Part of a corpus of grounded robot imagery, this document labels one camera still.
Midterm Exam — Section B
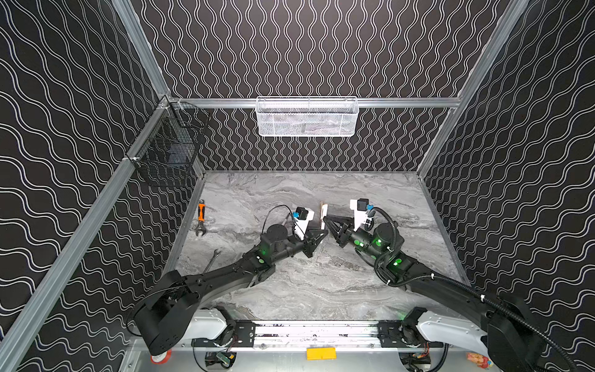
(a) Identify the yellow label block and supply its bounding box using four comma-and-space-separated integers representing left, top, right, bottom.
306, 347, 337, 361

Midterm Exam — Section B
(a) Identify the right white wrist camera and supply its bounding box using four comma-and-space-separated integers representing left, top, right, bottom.
350, 198, 374, 231

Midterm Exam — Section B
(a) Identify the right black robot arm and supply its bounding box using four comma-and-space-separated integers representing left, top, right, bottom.
322, 215, 545, 371

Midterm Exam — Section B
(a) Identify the white wire mesh basket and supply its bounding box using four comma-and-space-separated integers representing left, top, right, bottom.
255, 96, 359, 137

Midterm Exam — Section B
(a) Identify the black wire mesh basket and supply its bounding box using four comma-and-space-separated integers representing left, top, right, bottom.
132, 96, 212, 188

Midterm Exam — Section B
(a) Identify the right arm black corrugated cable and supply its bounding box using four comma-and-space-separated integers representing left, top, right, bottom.
371, 206, 577, 372

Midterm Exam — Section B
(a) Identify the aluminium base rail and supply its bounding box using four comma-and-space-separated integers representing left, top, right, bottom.
129, 319, 508, 352

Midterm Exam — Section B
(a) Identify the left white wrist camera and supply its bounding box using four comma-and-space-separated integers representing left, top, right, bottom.
292, 207, 315, 240

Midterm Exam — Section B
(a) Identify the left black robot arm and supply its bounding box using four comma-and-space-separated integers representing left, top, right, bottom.
133, 224, 328, 356

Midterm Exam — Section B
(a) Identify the red yellow small toy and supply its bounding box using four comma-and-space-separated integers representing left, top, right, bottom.
466, 353, 494, 370

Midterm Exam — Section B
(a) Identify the silver combination wrench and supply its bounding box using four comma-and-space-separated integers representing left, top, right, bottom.
203, 249, 221, 274

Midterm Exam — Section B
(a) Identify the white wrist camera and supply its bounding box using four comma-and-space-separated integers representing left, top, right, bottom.
350, 198, 374, 231
292, 207, 315, 240

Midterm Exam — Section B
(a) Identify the orange handled adjustable wrench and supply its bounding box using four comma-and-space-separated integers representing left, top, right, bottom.
195, 199, 207, 237

